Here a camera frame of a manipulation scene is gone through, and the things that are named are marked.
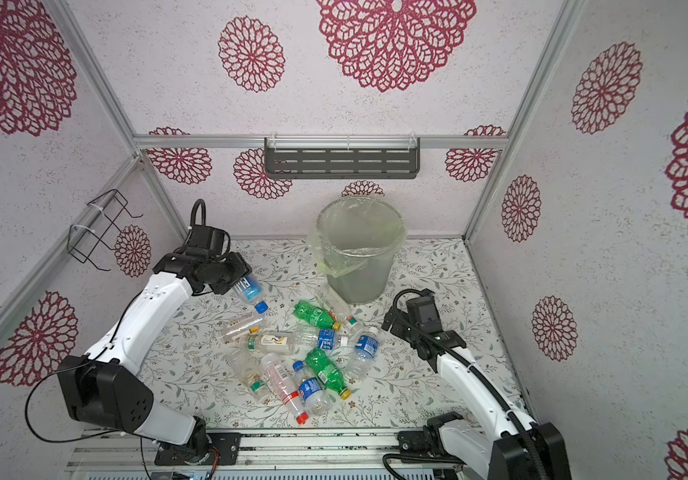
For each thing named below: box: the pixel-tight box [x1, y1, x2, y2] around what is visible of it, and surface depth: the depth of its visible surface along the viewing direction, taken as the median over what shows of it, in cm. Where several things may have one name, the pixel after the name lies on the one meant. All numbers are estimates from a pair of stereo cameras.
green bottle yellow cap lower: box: [305, 348, 352, 401], surface depth 83 cm
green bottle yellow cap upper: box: [293, 300, 342, 332], surface depth 95 cm
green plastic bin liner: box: [307, 197, 407, 278], surface depth 93 cm
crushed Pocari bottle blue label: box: [293, 326, 349, 351], surface depth 90 cm
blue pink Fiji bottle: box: [233, 276, 269, 315], surface depth 78 cm
